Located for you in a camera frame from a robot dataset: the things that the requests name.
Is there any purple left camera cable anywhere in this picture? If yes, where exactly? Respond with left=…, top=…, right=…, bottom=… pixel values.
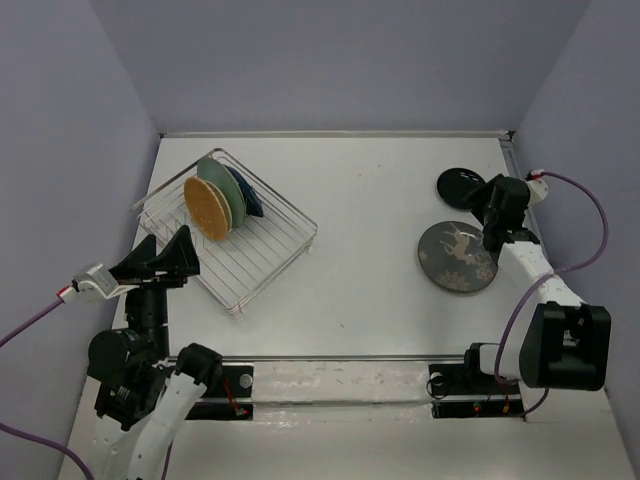
left=0, top=297, right=96, bottom=480

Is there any metal wire dish rack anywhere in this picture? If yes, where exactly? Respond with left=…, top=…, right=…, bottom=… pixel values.
left=132, top=148, right=318, bottom=314

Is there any dark blue plate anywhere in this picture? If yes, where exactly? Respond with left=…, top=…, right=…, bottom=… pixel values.
left=228, top=167, right=264, bottom=218

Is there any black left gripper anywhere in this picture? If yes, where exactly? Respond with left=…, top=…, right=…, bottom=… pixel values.
left=112, top=221, right=202, bottom=356

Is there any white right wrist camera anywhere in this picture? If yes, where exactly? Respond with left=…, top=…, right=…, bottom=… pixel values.
left=525, top=169, right=549, bottom=206

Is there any orange woven plate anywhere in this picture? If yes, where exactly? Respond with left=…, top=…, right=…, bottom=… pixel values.
left=183, top=176, right=228, bottom=242

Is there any teal flower plate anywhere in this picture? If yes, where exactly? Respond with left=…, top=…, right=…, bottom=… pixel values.
left=197, top=156, right=246, bottom=229

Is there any grey deer plate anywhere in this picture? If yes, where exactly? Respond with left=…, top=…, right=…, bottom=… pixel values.
left=417, top=221, right=497, bottom=294

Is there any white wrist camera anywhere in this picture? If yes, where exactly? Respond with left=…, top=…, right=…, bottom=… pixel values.
left=57, top=263, right=136, bottom=304
left=525, top=169, right=549, bottom=206

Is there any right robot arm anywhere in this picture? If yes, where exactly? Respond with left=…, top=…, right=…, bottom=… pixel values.
left=460, top=170, right=611, bottom=392

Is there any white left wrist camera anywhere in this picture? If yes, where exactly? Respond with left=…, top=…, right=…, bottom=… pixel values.
left=57, top=263, right=136, bottom=304

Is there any glossy black plate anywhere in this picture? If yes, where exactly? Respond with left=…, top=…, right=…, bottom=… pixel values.
left=436, top=167, right=486, bottom=211

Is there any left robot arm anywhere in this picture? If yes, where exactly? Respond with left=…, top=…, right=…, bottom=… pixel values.
left=80, top=226, right=222, bottom=479

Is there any cream and black plate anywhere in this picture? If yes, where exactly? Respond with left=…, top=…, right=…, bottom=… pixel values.
left=211, top=184, right=233, bottom=232

